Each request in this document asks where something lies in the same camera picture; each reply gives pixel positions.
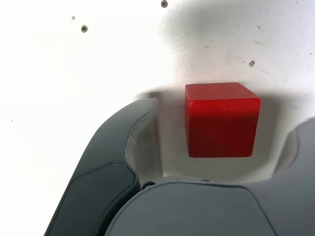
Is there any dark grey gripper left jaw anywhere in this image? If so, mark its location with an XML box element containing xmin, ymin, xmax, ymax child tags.
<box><xmin>44</xmin><ymin>97</ymin><xmax>164</xmax><ymax>236</ymax></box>

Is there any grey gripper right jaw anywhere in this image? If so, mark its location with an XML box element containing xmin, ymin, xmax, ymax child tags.
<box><xmin>105</xmin><ymin>117</ymin><xmax>315</xmax><ymax>236</ymax></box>

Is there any red cube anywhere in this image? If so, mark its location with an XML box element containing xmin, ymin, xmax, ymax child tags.
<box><xmin>185</xmin><ymin>82</ymin><xmax>261</xmax><ymax>158</ymax></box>

